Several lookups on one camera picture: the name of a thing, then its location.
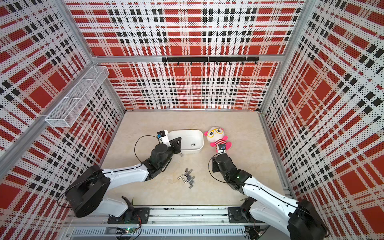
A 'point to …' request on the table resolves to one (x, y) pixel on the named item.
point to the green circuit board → (127, 230)
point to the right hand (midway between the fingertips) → (217, 157)
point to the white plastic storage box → (192, 140)
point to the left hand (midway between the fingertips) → (182, 137)
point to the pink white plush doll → (215, 135)
